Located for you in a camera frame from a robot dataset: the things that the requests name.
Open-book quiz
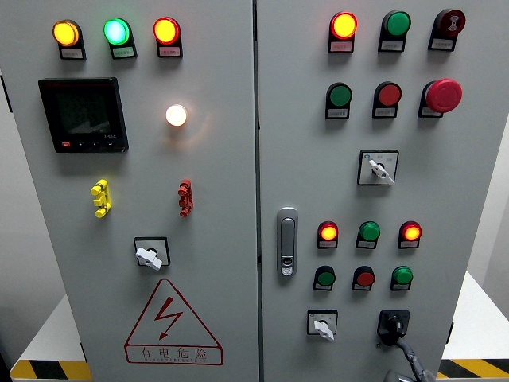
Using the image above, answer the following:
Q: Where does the small red handle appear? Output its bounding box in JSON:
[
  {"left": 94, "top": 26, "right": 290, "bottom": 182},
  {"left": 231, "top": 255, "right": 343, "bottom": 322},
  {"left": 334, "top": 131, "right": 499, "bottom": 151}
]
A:
[{"left": 177, "top": 178, "right": 194, "bottom": 218}]

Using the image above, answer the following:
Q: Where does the small lit red lamp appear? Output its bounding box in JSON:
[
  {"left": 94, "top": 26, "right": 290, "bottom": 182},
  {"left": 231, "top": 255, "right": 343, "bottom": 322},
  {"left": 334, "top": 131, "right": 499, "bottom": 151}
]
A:
[
  {"left": 398, "top": 220, "right": 423, "bottom": 242},
  {"left": 317, "top": 220, "right": 340, "bottom": 242}
]

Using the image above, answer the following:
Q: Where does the large yellow indicator lamp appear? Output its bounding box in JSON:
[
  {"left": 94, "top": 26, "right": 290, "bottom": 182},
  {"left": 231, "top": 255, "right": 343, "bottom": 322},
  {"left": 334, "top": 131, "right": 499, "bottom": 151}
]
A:
[{"left": 52, "top": 19, "right": 82, "bottom": 48}]

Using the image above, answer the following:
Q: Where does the red warning triangle sticker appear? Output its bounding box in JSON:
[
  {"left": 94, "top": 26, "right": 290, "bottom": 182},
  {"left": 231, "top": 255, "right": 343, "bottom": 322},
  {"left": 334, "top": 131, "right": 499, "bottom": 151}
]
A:
[{"left": 123, "top": 278, "right": 224, "bottom": 366}]

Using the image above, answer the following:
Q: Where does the grey cabinet door with display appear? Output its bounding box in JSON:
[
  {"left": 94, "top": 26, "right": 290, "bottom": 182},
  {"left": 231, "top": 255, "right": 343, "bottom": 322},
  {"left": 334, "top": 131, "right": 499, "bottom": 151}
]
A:
[{"left": 0, "top": 0, "right": 260, "bottom": 382}]

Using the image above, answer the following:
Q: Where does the grey cabinet door with lock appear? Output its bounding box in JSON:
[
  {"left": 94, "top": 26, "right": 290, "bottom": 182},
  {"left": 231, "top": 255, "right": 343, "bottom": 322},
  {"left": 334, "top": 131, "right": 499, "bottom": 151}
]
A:
[{"left": 255, "top": 0, "right": 509, "bottom": 382}]

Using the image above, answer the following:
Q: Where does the flat green push button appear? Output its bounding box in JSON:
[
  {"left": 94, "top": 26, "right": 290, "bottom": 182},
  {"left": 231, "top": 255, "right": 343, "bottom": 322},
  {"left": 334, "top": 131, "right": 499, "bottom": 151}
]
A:
[{"left": 326, "top": 82, "right": 354, "bottom": 108}]

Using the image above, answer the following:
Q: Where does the large green push button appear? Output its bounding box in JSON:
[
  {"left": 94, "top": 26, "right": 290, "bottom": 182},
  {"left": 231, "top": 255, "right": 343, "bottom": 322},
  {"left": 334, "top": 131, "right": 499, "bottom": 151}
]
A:
[{"left": 382, "top": 10, "right": 412, "bottom": 38}]

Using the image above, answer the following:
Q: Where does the large lit green lamp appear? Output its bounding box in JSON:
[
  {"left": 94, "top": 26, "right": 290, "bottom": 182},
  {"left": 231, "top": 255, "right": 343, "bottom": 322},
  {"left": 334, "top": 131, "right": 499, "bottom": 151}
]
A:
[{"left": 103, "top": 17, "right": 132, "bottom": 45}]

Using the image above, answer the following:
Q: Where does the small green push button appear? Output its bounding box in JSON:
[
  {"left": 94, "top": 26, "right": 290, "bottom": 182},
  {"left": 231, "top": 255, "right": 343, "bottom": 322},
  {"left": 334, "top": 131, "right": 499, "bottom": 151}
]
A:
[{"left": 314, "top": 265, "right": 337, "bottom": 287}]

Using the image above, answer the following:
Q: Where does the small red push button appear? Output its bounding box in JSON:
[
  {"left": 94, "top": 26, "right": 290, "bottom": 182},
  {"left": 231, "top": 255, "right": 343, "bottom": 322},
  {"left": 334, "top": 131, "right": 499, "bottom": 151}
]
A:
[{"left": 352, "top": 265, "right": 377, "bottom": 288}]

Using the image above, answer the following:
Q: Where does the flat red push button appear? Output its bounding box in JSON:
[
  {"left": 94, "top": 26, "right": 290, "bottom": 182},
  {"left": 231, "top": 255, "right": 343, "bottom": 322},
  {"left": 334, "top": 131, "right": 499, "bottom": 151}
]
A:
[{"left": 374, "top": 81, "right": 403, "bottom": 108}]

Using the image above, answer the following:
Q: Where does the large white-handled turn switch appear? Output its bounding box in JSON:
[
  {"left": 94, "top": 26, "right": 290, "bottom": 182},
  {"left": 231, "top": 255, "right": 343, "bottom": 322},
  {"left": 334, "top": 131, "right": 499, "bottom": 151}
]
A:
[{"left": 356, "top": 149, "right": 400, "bottom": 187}]

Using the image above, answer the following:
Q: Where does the black yellow striped tape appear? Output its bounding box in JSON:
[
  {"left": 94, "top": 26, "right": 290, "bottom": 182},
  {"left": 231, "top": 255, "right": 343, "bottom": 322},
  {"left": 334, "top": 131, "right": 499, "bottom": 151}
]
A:
[
  {"left": 436, "top": 358, "right": 509, "bottom": 380},
  {"left": 10, "top": 360, "right": 93, "bottom": 381}
]

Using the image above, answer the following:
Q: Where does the black knob turn switch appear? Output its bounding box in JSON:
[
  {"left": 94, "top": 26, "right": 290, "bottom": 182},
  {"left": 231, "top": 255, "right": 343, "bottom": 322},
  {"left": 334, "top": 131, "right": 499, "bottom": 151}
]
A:
[{"left": 376, "top": 310, "right": 411, "bottom": 348}]

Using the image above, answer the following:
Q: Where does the large red stop button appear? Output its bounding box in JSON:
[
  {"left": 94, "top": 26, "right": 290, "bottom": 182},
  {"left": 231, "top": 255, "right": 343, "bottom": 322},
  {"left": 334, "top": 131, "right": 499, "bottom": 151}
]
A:
[{"left": 422, "top": 78, "right": 464, "bottom": 115}]

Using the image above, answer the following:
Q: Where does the large lit red lamp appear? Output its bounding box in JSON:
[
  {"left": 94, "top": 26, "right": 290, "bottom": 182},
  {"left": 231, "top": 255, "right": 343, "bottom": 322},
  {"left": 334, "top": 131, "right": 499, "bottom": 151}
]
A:
[
  {"left": 329, "top": 11, "right": 359, "bottom": 41},
  {"left": 153, "top": 16, "right": 181, "bottom": 45}
]

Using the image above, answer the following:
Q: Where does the plain white-handled turn switch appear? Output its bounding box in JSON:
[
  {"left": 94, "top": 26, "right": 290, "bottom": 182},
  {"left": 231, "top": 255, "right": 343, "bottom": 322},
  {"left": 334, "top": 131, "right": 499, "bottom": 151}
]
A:
[{"left": 133, "top": 236, "right": 171, "bottom": 272}]

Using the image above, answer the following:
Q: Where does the black display meter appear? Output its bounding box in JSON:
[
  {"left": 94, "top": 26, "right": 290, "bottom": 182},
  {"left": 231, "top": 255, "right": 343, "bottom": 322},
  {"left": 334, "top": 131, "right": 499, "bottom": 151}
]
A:
[{"left": 37, "top": 77, "right": 130, "bottom": 154}]

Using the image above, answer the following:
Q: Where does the dark red buzzer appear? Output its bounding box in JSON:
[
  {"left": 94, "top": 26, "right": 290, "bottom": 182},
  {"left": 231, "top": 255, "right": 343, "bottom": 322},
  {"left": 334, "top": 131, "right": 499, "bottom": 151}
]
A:
[{"left": 434, "top": 9, "right": 467, "bottom": 39}]

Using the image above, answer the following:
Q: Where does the silver door lock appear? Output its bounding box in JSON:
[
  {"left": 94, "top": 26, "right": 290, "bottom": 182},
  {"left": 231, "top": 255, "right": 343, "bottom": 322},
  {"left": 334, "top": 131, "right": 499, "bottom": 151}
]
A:
[{"left": 276, "top": 206, "right": 299, "bottom": 278}]

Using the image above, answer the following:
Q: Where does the small green lamp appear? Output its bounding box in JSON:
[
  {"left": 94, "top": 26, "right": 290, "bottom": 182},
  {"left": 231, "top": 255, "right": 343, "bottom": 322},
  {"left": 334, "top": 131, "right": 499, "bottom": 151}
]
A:
[
  {"left": 391, "top": 265, "right": 414, "bottom": 286},
  {"left": 357, "top": 220, "right": 382, "bottom": 242}
]

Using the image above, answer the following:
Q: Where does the small labelled white-handled turn switch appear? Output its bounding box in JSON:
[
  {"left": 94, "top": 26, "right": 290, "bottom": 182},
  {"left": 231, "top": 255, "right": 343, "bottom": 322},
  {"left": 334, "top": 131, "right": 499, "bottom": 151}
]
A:
[{"left": 306, "top": 309, "right": 339, "bottom": 342}]

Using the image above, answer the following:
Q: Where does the white lit lamp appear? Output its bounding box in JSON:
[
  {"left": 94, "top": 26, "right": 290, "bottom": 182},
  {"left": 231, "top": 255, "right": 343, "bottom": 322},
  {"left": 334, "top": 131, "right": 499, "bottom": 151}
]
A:
[{"left": 165, "top": 103, "right": 188, "bottom": 127}]

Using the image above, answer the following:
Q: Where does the small yellow handle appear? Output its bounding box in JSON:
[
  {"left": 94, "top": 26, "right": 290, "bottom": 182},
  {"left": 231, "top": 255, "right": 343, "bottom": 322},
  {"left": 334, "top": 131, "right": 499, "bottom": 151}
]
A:
[{"left": 90, "top": 178, "right": 111, "bottom": 219}]

